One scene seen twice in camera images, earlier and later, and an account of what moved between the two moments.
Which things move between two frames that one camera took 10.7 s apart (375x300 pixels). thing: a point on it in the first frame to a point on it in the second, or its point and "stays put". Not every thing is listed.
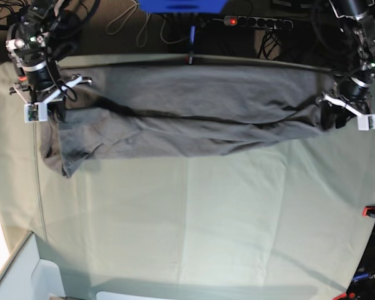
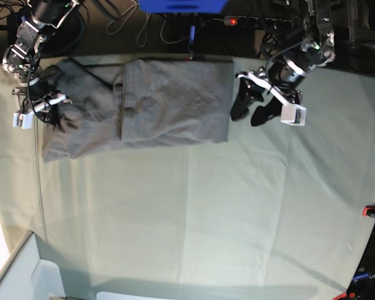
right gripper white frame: [342, 114] to [292, 113]
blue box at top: [182, 6] stays put
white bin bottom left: [25, 276] stays put
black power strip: [262, 22] stays put
